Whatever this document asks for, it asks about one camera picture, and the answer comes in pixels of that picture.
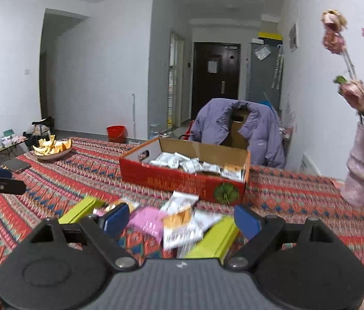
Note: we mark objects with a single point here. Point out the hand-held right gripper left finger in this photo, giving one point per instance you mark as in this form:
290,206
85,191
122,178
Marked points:
115,219

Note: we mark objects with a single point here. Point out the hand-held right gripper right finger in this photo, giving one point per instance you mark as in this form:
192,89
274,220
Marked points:
248,221

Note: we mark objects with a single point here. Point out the single white snack packet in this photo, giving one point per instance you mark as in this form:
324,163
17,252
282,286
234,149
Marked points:
205,224
134,206
175,229
182,201

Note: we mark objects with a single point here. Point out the pink snack packet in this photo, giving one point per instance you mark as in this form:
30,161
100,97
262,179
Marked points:
146,219

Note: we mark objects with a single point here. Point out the red cardboard box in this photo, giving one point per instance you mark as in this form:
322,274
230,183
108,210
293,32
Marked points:
175,184

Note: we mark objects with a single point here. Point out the pile of white snack packets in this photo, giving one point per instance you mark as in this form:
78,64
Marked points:
194,164

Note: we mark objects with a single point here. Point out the dark flat phone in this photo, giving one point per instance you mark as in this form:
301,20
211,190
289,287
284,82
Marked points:
16,165

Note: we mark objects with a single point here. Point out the low side table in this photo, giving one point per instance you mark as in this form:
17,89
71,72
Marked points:
4,147

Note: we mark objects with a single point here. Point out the patterned red tablecloth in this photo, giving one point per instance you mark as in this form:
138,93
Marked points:
298,200

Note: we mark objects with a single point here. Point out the brown shallow bowl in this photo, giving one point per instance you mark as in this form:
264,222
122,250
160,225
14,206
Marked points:
56,156

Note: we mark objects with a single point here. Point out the yellow fruit peels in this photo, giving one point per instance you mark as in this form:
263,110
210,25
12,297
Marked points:
49,145

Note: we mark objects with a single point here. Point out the black bag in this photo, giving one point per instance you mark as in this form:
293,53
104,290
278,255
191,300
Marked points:
39,129

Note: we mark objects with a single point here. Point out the red bucket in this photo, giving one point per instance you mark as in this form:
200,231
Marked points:
116,134

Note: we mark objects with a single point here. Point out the purple padded jacket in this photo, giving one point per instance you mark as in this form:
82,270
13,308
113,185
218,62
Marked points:
259,135

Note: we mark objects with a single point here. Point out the brown chair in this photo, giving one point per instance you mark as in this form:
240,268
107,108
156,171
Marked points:
236,135

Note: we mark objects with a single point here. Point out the clear water bottle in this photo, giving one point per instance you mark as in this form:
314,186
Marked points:
155,131

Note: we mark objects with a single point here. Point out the white mop stick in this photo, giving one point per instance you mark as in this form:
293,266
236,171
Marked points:
133,116

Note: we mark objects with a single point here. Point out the dark entrance door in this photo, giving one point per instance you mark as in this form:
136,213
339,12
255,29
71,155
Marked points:
201,87

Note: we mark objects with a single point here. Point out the grey refrigerator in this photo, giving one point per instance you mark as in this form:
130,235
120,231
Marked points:
259,77

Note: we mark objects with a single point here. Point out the white interior door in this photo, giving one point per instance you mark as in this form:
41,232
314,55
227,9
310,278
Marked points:
178,80

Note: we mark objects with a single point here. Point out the folded hanging umbrella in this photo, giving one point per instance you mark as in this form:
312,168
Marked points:
277,67

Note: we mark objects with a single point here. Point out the white paper notice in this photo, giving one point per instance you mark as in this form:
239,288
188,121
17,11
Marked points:
212,66

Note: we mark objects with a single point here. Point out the bunch of dried pink roses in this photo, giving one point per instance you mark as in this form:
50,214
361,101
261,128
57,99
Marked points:
353,92

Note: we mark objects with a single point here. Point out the clear plastic bag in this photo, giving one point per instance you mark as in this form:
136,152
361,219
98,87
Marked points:
262,52

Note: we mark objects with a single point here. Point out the yellow box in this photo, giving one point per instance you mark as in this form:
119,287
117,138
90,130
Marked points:
269,36

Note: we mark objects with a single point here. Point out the white wall radiator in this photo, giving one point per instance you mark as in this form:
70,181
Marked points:
309,166

